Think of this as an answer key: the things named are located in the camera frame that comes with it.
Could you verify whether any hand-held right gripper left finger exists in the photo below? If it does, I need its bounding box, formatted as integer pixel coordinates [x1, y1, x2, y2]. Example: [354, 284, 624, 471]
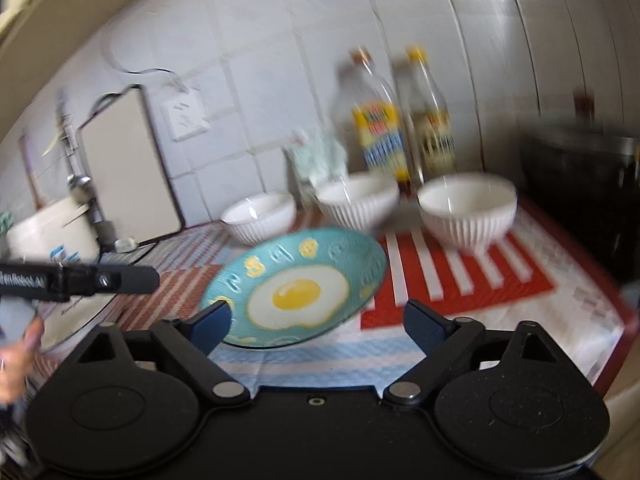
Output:
[75, 302, 251, 408]

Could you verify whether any yellow label amber bottle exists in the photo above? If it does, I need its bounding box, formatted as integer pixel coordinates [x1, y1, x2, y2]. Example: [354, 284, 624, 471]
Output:
[334, 47, 412, 184]

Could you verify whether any white ribbed bowl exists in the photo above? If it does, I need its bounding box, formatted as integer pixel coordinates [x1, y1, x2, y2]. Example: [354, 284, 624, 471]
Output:
[314, 172, 402, 233]
[416, 171, 518, 252]
[221, 191, 297, 247]

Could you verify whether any white rice cooker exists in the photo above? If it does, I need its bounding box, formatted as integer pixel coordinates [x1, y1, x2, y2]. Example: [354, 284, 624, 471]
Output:
[5, 194, 118, 353]

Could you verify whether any white wall socket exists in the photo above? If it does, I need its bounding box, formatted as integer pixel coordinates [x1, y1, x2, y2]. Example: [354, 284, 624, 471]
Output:
[160, 90, 212, 142]

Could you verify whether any metal ladle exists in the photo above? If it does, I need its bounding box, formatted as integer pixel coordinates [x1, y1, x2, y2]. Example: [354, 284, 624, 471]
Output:
[56, 87, 98, 225]

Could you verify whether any black wok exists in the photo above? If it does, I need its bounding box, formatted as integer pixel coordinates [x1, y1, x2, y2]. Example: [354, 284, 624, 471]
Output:
[519, 130, 640, 283]

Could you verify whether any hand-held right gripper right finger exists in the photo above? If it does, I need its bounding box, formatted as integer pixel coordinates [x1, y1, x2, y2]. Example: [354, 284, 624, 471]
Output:
[382, 299, 557, 405]

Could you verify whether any striped tablecloth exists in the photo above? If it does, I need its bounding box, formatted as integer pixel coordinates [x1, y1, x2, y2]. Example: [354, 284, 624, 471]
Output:
[30, 195, 637, 397]

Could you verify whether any white power cable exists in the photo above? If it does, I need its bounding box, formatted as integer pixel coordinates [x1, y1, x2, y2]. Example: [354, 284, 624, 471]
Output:
[106, 22, 191, 95]

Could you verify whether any glass wok lid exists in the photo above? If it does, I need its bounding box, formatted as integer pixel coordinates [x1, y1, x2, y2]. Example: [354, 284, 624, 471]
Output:
[521, 89, 640, 157]

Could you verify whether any teal plate with egg print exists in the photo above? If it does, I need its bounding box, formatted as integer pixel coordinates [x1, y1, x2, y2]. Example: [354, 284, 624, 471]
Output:
[200, 226, 390, 351]

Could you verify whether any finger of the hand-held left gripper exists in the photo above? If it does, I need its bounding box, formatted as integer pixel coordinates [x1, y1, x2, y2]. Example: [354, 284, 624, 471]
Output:
[57, 264, 161, 304]

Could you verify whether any person's left hand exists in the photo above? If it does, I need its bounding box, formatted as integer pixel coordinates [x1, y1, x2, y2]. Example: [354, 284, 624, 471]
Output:
[0, 317, 47, 405]

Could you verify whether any white seasoning bag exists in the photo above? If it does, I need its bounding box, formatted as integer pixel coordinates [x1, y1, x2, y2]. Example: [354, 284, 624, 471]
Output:
[286, 129, 350, 207]

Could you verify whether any clear bottle with pale label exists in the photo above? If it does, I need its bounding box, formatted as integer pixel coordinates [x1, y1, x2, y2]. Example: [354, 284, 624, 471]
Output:
[399, 45, 459, 183]

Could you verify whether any white cutting board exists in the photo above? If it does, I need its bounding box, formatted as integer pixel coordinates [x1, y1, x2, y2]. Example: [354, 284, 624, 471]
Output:
[76, 85, 184, 247]

